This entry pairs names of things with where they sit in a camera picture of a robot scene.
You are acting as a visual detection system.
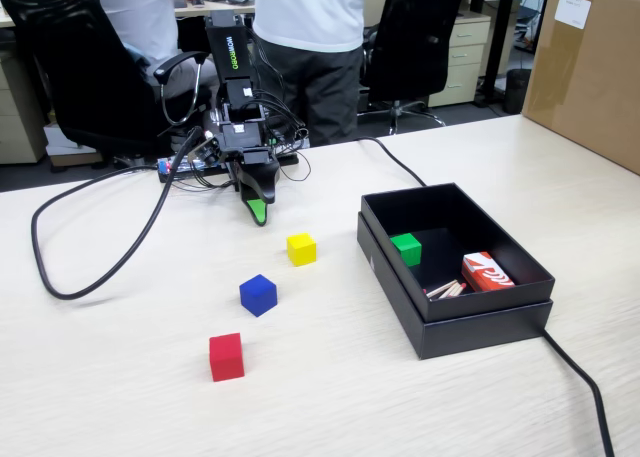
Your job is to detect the black desk frame leg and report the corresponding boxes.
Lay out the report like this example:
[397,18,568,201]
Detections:
[472,0,519,109]

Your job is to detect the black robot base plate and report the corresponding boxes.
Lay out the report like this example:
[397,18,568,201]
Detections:
[156,149,301,186]

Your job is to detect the standing person dark trousers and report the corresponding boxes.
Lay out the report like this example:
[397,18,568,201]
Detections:
[251,0,369,148]

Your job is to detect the beige drawer cabinet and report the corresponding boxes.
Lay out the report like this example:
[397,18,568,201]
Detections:
[427,12,493,110]
[0,44,50,166]

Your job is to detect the black box tray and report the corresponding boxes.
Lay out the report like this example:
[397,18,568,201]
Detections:
[360,182,557,324]

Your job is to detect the thick black camera cable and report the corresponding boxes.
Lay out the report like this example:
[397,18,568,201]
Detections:
[30,125,204,301]

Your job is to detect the black open box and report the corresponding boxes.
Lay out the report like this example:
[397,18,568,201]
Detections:
[356,212,554,361]

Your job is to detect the brown cardboard box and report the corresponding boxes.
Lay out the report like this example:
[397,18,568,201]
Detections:
[520,0,640,176]

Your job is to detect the beige office desk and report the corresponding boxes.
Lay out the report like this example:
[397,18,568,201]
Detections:
[0,0,257,29]

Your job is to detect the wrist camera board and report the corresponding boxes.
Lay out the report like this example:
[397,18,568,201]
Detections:
[196,129,222,166]

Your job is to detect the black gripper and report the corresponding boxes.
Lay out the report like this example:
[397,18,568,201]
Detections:
[218,120,281,227]

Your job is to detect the black power cable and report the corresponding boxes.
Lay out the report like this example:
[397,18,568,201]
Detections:
[355,136,616,457]

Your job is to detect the black mesh office chair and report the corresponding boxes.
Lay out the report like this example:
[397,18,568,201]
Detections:
[357,0,467,136]

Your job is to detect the seated person white shirt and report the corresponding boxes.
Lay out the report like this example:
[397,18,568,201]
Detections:
[98,0,209,103]

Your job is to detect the green cube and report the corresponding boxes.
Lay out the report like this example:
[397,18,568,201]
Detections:
[389,232,423,268]

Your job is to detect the thin black wire bundle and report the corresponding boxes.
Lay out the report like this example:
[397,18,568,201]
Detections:
[247,26,312,183]

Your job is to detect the red white matchbox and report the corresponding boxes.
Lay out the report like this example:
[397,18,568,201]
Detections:
[460,251,516,294]

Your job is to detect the red cube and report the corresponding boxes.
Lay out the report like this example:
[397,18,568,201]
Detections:
[208,332,246,383]

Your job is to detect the blue cube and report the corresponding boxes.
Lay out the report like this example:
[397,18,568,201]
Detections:
[239,274,278,318]

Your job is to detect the yellow cube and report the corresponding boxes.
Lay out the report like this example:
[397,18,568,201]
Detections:
[286,232,318,267]

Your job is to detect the black waste bin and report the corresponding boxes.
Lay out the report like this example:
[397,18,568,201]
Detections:
[501,68,533,116]

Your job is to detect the black office chair chrome armrest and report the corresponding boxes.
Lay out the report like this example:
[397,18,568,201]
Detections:
[0,0,214,171]

